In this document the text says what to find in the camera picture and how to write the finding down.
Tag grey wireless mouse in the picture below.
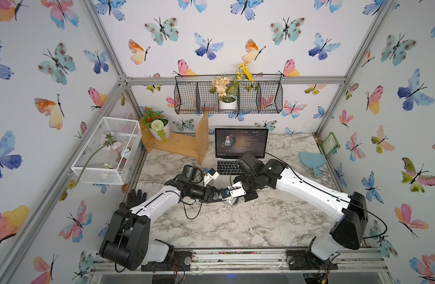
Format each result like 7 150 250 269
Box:
228 197 240 207

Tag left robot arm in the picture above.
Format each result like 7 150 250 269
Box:
99 165 219 271

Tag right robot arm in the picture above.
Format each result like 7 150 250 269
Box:
236 153 368 264

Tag silver laptop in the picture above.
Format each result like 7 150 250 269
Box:
214 128 269 176

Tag wooden corner shelf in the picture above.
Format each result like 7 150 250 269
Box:
139 112 209 165

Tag black rubber glove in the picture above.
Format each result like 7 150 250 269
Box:
119 189 147 209

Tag green framed card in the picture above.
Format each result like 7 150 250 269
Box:
320 132 340 156

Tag white pot green plant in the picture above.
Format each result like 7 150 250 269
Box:
141 106 170 142

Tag white pot beige flowers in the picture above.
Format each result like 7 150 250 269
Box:
209 62 254 110

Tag pink artificial flower stem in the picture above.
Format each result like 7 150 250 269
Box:
59 131 122 202

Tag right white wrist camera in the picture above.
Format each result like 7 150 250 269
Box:
220 187 246 201

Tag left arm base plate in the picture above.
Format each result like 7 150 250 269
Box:
141 250 193 272

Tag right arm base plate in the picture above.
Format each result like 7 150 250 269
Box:
286 249 338 271

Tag black wire wall basket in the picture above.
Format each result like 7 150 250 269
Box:
173 75 284 114

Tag white wire mesh box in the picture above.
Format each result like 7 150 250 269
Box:
71 117 142 185

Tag aluminium front rail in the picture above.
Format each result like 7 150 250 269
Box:
91 247 389 275

